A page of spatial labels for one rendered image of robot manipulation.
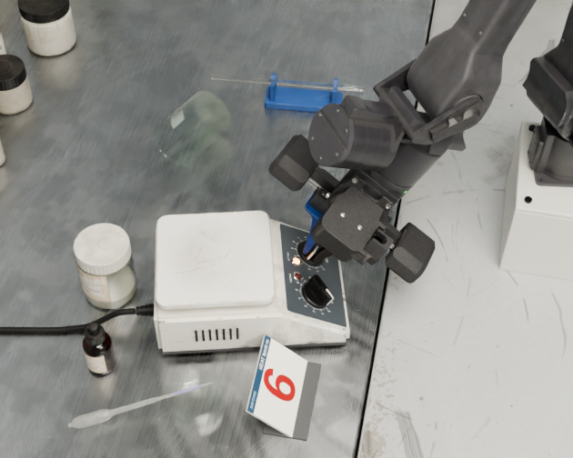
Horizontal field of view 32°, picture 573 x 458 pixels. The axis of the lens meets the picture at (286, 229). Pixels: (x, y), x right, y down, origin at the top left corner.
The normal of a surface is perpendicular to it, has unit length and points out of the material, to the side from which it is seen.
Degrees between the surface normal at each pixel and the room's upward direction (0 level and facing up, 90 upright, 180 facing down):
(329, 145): 61
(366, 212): 25
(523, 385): 0
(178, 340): 90
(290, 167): 38
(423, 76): 55
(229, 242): 0
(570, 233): 90
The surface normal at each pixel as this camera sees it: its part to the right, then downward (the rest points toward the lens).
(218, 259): 0.00, -0.65
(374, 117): 0.40, 0.70
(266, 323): 0.07, 0.76
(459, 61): -0.75, -0.11
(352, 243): 0.32, -0.36
